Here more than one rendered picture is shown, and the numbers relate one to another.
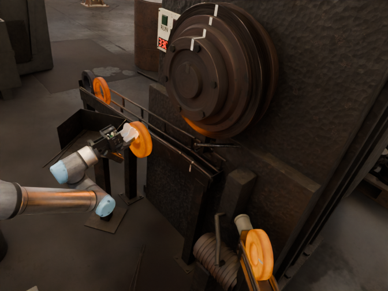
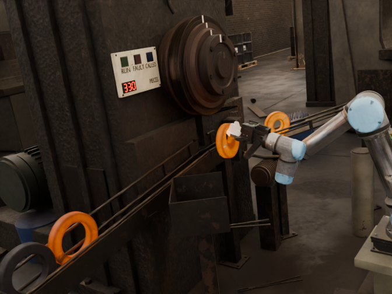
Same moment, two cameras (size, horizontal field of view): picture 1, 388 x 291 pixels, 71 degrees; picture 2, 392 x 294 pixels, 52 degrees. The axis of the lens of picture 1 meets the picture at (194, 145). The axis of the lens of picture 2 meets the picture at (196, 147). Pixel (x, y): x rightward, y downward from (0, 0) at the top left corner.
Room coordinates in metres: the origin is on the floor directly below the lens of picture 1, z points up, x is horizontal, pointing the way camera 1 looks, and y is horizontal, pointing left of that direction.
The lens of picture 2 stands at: (1.24, 1.94, 1.29)
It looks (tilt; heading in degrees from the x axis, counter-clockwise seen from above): 16 degrees down; 264
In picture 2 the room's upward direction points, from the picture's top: 8 degrees counter-clockwise
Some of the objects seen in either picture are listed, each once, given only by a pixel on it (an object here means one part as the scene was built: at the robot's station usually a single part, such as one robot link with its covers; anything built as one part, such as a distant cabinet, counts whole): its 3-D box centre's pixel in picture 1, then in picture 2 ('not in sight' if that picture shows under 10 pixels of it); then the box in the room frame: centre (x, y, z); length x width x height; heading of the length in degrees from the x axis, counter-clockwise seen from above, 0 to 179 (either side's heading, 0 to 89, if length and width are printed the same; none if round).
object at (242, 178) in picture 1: (237, 194); (233, 138); (0.81, -0.21, 0.68); 0.11 x 0.08 x 0.24; 138
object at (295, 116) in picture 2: not in sight; (299, 129); (-0.25, -1.97, 0.17); 0.57 x 0.31 x 0.34; 68
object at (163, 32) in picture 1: (176, 36); (137, 70); (1.26, 0.15, 1.15); 0.26 x 0.02 x 0.18; 48
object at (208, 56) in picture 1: (191, 79); (220, 65); (0.88, 0.04, 1.11); 0.28 x 0.06 x 0.28; 48
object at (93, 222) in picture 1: (99, 175); (208, 268); (1.11, 0.51, 0.36); 0.26 x 0.20 x 0.72; 83
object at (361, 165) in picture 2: not in sight; (362, 192); (0.10, -0.11, 0.26); 0.12 x 0.12 x 0.52
